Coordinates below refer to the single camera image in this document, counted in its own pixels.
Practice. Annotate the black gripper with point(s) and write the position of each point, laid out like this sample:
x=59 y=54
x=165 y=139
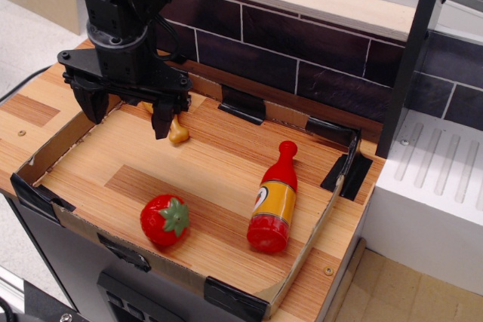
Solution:
x=134 y=73

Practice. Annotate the red hot sauce bottle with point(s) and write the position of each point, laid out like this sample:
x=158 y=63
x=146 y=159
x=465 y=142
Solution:
x=270 y=223

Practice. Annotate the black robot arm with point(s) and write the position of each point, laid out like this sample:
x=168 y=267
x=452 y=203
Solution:
x=132 y=45

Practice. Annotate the cardboard fence with black tape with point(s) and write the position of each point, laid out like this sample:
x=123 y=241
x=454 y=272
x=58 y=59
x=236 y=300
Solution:
x=80 y=189

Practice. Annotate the yellow toy chicken drumstick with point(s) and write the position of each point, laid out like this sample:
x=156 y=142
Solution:
x=174 y=132

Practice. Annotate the red toy strawberry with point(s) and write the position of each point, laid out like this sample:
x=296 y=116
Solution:
x=165 y=220

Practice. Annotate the white toy sink drainboard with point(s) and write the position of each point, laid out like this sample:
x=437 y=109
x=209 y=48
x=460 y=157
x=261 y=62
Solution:
x=426 y=209

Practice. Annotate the black vertical post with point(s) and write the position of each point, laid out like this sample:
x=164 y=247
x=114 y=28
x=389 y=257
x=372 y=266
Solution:
x=425 y=19

